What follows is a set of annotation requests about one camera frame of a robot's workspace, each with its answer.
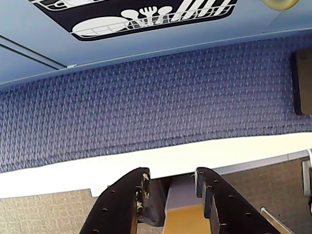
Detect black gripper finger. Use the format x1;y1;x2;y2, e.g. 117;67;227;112
194;167;286;234
79;167;151;234

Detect white counter board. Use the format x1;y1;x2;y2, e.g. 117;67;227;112
0;133;312;198

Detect thin metal rod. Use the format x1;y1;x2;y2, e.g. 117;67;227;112
260;206;291;234

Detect yellow wooden block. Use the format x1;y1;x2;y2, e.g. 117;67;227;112
163;180;204;234

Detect dark brown box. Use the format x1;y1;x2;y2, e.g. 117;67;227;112
290;48;312;116

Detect blue toy dishwasher door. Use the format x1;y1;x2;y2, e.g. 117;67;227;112
0;0;312;86

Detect black dishwasher sticker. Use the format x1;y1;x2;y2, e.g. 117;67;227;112
28;0;238;41

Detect white bracket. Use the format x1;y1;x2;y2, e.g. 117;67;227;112
301;150;312;196

